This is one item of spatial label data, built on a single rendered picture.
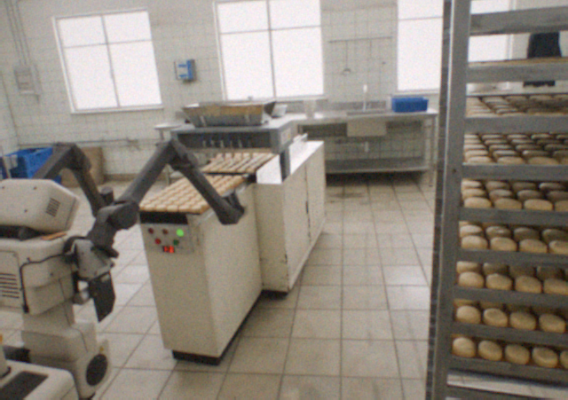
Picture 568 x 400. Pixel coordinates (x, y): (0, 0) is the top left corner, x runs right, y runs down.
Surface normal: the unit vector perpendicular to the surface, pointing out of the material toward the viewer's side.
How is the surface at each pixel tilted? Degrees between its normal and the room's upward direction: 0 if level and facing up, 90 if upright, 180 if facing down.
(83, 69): 90
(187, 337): 90
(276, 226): 90
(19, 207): 47
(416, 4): 90
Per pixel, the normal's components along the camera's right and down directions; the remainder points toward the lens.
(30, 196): -0.24, -0.41
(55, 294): 0.96, 0.02
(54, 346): -0.27, 0.18
